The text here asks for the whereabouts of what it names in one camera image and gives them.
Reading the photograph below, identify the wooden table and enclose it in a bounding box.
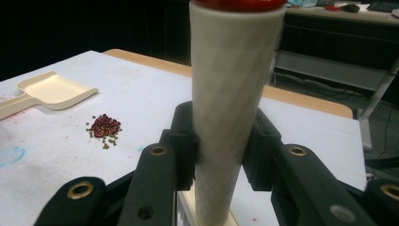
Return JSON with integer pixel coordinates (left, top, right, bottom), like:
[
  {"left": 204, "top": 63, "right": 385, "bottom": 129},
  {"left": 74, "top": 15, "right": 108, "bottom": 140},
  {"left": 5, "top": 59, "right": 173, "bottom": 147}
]
[{"left": 103, "top": 48, "right": 354, "bottom": 120}]

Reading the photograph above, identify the pile of red beans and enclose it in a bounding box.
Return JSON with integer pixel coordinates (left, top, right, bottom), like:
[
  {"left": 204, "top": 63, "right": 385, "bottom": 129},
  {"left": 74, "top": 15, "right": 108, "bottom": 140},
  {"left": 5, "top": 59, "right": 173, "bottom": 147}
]
[{"left": 85, "top": 113, "right": 123, "bottom": 151}]

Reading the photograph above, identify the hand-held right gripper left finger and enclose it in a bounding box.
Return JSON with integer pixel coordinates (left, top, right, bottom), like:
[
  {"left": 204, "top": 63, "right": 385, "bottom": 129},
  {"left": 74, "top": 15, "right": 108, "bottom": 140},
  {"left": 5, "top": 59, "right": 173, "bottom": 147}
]
[{"left": 117, "top": 100, "right": 201, "bottom": 226}]

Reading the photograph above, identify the white table cover board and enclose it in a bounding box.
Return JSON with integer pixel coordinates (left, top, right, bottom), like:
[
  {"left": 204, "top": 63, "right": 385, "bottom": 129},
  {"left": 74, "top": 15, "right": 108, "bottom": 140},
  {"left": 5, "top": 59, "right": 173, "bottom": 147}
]
[{"left": 0, "top": 50, "right": 368, "bottom": 226}]

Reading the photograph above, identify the white frame desk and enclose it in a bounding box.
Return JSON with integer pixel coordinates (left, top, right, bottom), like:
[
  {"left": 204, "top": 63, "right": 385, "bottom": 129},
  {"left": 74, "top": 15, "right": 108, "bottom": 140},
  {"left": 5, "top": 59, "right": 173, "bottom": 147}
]
[{"left": 266, "top": 0, "right": 399, "bottom": 152}]

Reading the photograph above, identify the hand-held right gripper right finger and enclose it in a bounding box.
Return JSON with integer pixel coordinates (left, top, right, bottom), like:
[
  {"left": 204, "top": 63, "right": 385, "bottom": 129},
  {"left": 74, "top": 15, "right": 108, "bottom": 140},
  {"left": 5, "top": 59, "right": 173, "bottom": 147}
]
[{"left": 243, "top": 107, "right": 377, "bottom": 226}]

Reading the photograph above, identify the black computer mouse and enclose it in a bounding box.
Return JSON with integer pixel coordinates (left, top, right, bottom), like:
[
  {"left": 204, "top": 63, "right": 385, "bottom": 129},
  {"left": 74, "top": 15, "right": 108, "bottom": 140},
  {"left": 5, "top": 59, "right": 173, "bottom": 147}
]
[{"left": 341, "top": 3, "right": 361, "bottom": 14}]

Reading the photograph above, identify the cream brush with red cap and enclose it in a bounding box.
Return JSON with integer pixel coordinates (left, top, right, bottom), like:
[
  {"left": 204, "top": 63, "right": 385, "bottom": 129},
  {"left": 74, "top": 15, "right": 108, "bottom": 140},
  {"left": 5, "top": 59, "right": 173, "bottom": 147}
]
[{"left": 177, "top": 0, "right": 288, "bottom": 226}]

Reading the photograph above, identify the black keyboard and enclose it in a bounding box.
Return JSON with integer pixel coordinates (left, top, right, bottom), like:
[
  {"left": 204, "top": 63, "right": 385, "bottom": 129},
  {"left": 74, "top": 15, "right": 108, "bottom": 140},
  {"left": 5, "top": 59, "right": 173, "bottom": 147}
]
[{"left": 367, "top": 0, "right": 399, "bottom": 13}]

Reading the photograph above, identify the cream plastic dustpan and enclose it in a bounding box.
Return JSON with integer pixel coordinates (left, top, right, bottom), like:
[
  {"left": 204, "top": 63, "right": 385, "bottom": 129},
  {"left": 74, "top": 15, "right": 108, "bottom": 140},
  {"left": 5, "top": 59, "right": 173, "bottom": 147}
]
[{"left": 0, "top": 71, "right": 100, "bottom": 121}]

